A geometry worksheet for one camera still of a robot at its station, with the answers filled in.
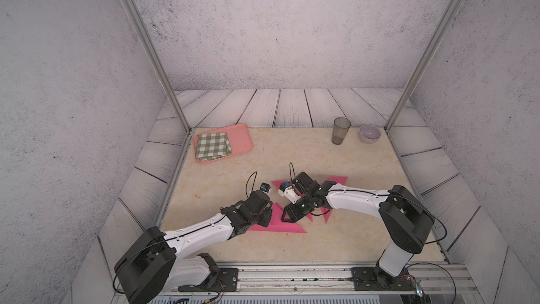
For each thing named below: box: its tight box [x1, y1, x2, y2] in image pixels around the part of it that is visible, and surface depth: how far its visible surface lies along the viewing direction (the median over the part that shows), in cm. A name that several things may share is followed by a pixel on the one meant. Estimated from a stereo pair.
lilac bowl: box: [358, 123, 382, 144], surface depth 116 cm
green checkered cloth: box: [195, 132, 233, 162], surface depth 113 cm
